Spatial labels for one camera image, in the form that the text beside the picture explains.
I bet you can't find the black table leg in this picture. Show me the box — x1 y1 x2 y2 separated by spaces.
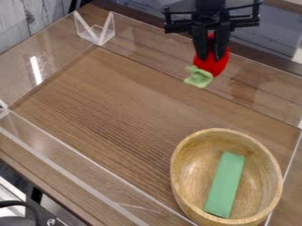
26 186 43 210

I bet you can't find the wooden oval bowl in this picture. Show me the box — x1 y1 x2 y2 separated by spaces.
170 128 283 226

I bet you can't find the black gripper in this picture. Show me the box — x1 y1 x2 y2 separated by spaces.
162 0 263 60

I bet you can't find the clear acrylic corner bracket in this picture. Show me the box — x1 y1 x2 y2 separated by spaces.
74 11 116 46

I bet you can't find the clear acrylic barrier panel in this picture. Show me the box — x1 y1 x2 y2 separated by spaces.
0 100 193 226

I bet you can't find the red plush strawberry toy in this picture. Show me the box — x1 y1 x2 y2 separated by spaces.
185 34 230 88

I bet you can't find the black cable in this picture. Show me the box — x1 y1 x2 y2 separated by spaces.
0 200 40 226

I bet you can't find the green rectangular block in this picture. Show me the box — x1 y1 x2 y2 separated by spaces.
205 152 246 219

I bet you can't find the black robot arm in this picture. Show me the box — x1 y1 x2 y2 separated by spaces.
163 0 263 61

